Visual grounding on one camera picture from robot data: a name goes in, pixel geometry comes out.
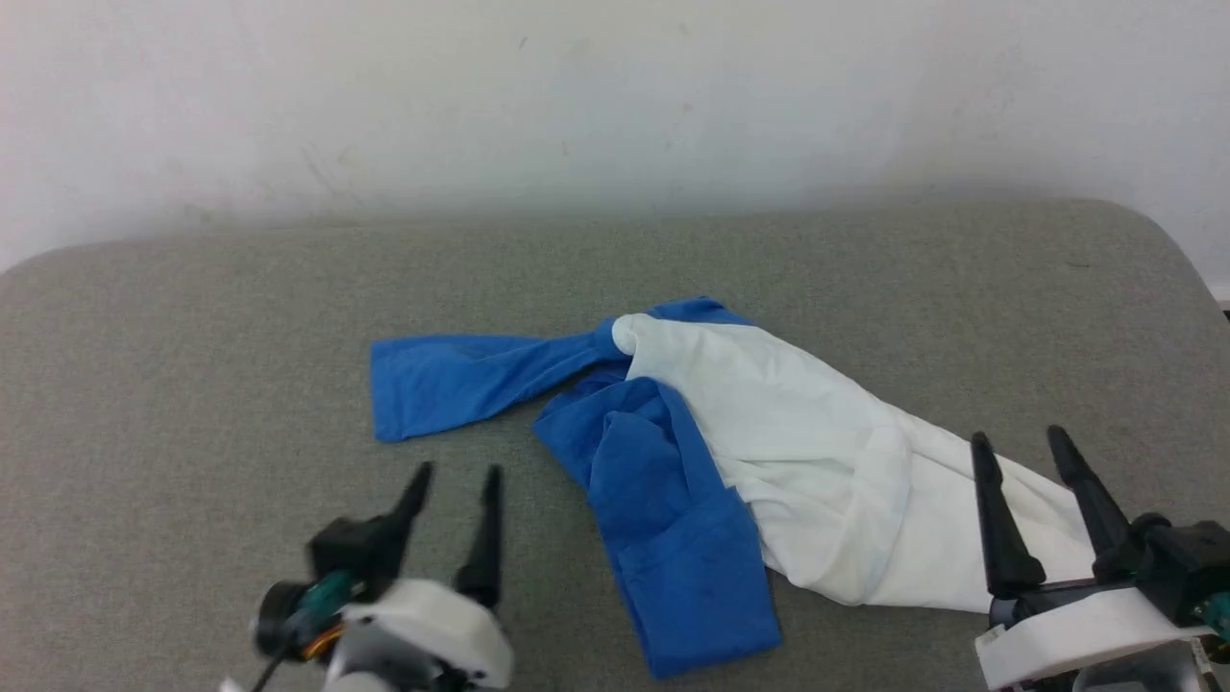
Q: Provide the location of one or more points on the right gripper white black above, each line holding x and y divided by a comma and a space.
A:
1086, 634

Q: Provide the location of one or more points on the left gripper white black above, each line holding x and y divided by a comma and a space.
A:
432, 625

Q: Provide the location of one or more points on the blue and white garment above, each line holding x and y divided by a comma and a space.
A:
788, 452

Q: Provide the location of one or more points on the grey fabric sofa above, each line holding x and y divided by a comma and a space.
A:
192, 384

